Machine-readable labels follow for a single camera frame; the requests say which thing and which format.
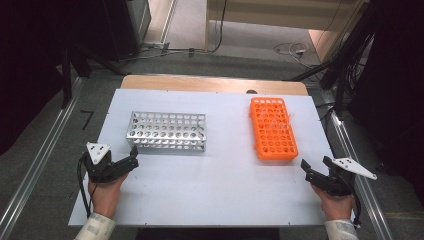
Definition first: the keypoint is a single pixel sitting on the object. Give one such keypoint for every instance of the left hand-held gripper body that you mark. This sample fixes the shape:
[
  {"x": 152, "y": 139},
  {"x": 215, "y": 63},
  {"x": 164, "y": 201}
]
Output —
[{"x": 100, "y": 168}]

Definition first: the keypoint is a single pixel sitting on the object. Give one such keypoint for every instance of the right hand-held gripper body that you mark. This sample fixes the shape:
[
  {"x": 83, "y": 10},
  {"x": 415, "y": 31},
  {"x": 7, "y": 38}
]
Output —
[{"x": 340, "y": 178}]

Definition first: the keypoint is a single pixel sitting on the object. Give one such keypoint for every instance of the metal test tube rack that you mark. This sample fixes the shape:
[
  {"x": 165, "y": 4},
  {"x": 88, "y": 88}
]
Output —
[{"x": 166, "y": 131}]

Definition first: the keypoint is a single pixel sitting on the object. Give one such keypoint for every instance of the orange test tube rack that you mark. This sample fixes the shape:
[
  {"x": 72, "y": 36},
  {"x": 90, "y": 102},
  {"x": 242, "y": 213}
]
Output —
[{"x": 273, "y": 130}]

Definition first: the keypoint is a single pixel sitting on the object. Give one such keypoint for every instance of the person's right hand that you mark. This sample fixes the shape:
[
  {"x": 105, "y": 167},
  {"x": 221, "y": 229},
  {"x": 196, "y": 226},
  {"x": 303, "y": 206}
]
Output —
[{"x": 336, "y": 205}]

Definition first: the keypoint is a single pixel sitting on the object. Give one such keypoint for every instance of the person's left hand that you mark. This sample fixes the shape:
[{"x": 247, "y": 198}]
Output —
[{"x": 106, "y": 196}]

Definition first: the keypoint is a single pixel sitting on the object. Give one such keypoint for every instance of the white table board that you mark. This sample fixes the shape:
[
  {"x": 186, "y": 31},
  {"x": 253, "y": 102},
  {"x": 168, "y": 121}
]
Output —
[{"x": 213, "y": 186}]

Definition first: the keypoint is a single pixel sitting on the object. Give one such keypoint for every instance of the black stand leg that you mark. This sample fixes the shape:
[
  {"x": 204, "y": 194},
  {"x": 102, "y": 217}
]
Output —
[{"x": 66, "y": 80}]

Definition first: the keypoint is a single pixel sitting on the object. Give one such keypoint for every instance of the wooden table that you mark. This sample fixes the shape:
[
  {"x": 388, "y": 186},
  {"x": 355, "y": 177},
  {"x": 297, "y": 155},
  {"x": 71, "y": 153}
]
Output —
[{"x": 206, "y": 83}]

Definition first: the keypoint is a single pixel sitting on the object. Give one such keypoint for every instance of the black cabinet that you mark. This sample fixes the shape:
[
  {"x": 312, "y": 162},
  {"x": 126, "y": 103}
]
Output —
[{"x": 116, "y": 26}]

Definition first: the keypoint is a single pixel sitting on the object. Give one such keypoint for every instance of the light wooden furniture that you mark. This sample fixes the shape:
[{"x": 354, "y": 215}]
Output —
[{"x": 283, "y": 13}]

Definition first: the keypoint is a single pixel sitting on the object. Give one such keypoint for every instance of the aluminium floor rail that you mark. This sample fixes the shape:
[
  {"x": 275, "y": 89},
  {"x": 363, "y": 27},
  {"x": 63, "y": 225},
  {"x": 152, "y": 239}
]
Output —
[
  {"x": 43, "y": 150},
  {"x": 363, "y": 196}
]

